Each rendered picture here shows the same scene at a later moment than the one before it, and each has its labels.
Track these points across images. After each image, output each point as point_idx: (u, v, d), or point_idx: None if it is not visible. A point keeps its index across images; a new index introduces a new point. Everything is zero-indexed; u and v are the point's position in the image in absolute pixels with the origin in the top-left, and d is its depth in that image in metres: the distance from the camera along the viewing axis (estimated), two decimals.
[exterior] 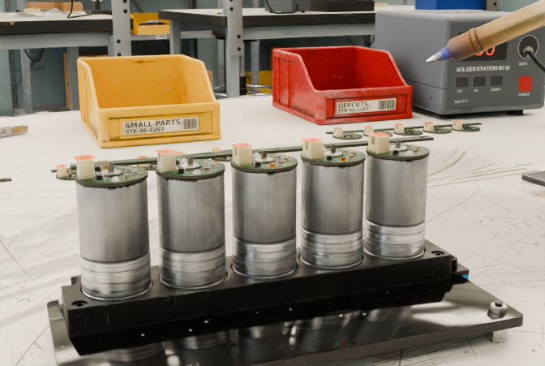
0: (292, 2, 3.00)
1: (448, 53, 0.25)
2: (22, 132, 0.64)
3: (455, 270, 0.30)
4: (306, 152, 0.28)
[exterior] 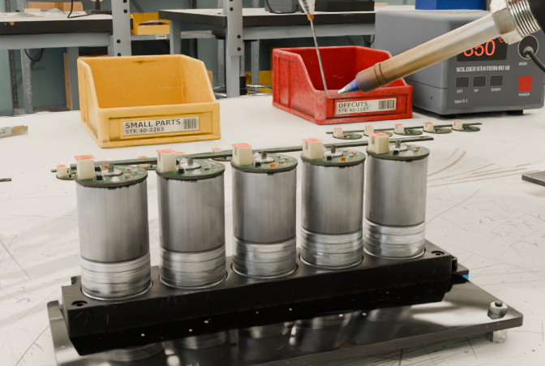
0: (292, 2, 3.00)
1: (357, 86, 0.27)
2: (22, 132, 0.64)
3: (455, 270, 0.30)
4: (306, 152, 0.28)
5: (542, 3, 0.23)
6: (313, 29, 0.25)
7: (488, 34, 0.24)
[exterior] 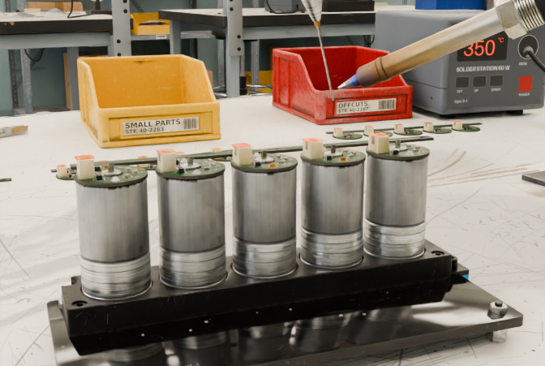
0: (292, 2, 3.00)
1: (358, 81, 0.26)
2: (22, 132, 0.64)
3: (455, 270, 0.30)
4: (306, 152, 0.28)
5: None
6: (319, 36, 0.25)
7: (491, 28, 0.24)
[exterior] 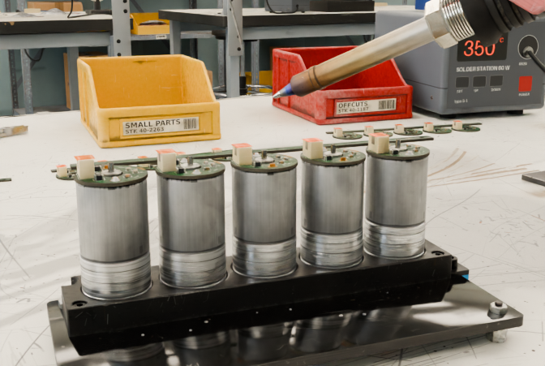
0: (292, 2, 3.00)
1: (291, 90, 0.26)
2: (22, 132, 0.64)
3: (455, 270, 0.30)
4: (306, 152, 0.28)
5: (474, 6, 0.22)
6: None
7: (422, 37, 0.23)
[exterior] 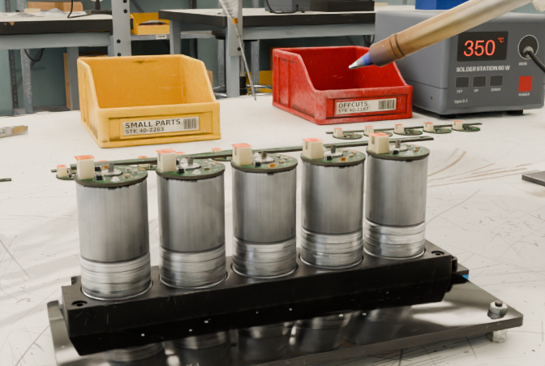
0: (292, 2, 3.00)
1: (370, 59, 0.24)
2: (22, 132, 0.64)
3: (455, 270, 0.30)
4: (306, 152, 0.28)
5: None
6: (238, 34, 0.24)
7: (517, 0, 0.22)
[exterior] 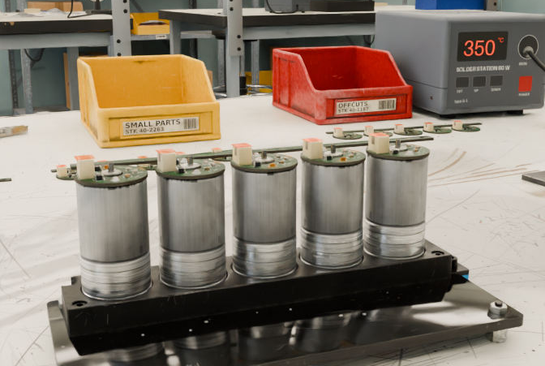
0: (292, 2, 3.00)
1: None
2: (22, 132, 0.64)
3: (455, 270, 0.30)
4: (306, 152, 0.28)
5: None
6: None
7: None
